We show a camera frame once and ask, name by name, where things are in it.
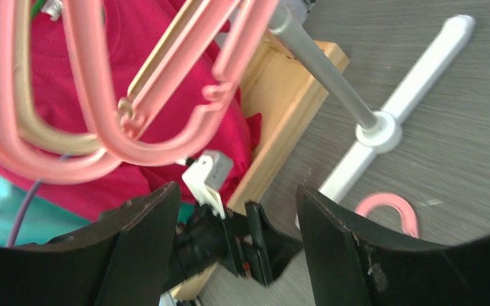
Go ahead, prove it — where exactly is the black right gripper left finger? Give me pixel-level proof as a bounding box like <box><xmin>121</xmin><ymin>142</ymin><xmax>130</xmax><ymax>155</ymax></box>
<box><xmin>0</xmin><ymin>183</ymin><xmax>181</xmax><ymax>305</ymax></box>

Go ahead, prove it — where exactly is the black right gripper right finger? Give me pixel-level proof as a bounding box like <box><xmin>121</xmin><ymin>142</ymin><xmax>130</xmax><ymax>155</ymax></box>
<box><xmin>296</xmin><ymin>186</ymin><xmax>490</xmax><ymax>305</ymax></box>

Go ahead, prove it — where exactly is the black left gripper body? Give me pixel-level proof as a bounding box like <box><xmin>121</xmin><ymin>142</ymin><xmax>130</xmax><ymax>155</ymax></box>
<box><xmin>163</xmin><ymin>201</ymin><xmax>302</xmax><ymax>291</ymax></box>

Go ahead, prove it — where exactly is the pink plastic hanger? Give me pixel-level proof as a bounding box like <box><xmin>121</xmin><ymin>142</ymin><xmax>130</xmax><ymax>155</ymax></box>
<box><xmin>0</xmin><ymin>0</ymin><xmax>242</xmax><ymax>186</ymax></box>
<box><xmin>354</xmin><ymin>193</ymin><xmax>420</xmax><ymax>238</ymax></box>
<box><xmin>64</xmin><ymin>1</ymin><xmax>269</xmax><ymax>166</ymax></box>

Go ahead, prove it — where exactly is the beige plastic hanger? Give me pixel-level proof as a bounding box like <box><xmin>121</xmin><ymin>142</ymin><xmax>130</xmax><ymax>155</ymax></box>
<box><xmin>14</xmin><ymin>1</ymin><xmax>202</xmax><ymax>156</ymax></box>

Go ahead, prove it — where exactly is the white metal clothes rack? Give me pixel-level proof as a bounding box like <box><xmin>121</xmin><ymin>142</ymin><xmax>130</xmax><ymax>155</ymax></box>
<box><xmin>259</xmin><ymin>1</ymin><xmax>476</xmax><ymax>202</ymax></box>

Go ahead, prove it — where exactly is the teal garment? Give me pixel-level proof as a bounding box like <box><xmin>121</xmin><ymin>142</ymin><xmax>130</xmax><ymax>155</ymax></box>
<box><xmin>0</xmin><ymin>163</ymin><xmax>185</xmax><ymax>246</ymax></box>

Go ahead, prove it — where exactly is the wooden tray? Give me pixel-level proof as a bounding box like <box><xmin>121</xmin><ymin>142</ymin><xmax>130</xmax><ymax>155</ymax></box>
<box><xmin>170</xmin><ymin>31</ymin><xmax>350</xmax><ymax>302</ymax></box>

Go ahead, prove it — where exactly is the green hanger with metal hook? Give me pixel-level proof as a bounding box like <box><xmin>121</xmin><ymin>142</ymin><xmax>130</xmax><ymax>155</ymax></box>
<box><xmin>30</xmin><ymin>0</ymin><xmax>64</xmax><ymax>22</ymax></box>

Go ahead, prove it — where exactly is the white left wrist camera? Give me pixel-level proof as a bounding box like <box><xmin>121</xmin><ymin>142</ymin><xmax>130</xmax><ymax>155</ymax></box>
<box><xmin>182</xmin><ymin>150</ymin><xmax>234</xmax><ymax>219</ymax></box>

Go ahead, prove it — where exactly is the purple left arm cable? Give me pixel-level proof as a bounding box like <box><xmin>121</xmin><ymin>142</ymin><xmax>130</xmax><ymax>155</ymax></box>
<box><xmin>6</xmin><ymin>154</ymin><xmax>70</xmax><ymax>248</ymax></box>

